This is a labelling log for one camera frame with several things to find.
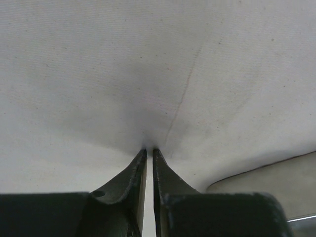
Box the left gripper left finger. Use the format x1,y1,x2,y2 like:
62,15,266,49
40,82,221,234
0,150,147,237

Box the beige cloth drape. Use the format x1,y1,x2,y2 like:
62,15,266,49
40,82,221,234
0,0,316,218

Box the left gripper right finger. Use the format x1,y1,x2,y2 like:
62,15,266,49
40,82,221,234
153,149,294,237

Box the aluminium frame rails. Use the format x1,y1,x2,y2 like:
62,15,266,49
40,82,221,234
288,213,316,223

